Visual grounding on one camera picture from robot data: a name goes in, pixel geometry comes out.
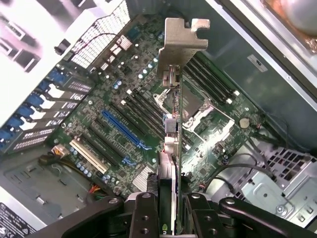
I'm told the black expansion slot blue latch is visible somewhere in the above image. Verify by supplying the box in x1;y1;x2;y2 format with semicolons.
88;123;137;167

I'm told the white expansion slot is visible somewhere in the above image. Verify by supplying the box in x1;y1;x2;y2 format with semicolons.
69;139;109;175

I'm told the long blue expansion slot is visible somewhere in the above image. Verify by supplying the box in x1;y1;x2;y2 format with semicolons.
101;110;152;150

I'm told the black RAM slot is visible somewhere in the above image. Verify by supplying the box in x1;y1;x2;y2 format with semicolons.
184;64;228;107
197;53;241;97
193;57;236;100
188;60;233;105

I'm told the silver chipset heatsink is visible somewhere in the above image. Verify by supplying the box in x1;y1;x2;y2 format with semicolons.
132;165;156;192

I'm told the silver perforated disk bay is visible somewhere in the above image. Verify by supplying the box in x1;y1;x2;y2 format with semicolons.
205;146;317;230

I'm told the metal socket cover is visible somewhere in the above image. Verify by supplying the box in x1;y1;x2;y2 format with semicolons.
183;109;236;145

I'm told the CPU socket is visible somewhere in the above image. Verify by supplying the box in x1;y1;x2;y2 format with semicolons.
153;85;216;130

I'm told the grey power supply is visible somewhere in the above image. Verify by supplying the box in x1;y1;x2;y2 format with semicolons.
0;158;107;238

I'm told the green motherboard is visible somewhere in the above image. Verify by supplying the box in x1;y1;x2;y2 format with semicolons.
47;14;269;199

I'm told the black open PC case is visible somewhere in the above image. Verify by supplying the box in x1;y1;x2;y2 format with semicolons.
0;0;317;238

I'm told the yellow black power wire bundle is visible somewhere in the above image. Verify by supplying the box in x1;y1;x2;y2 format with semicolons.
38;145;100;181

